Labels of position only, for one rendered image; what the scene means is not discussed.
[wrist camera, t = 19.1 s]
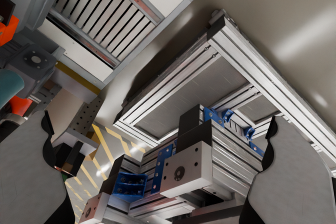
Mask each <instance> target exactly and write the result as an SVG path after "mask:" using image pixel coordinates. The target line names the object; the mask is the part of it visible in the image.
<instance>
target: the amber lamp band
mask: <svg viewBox="0 0 336 224"><path fill-rule="evenodd" d="M72 168H73V165H72V164H70V163H68V162H64V163H63V164H62V165H61V167H60V169H59V171H63V172H65V173H67V174H69V173H70V172H71V170H72Z"/></svg>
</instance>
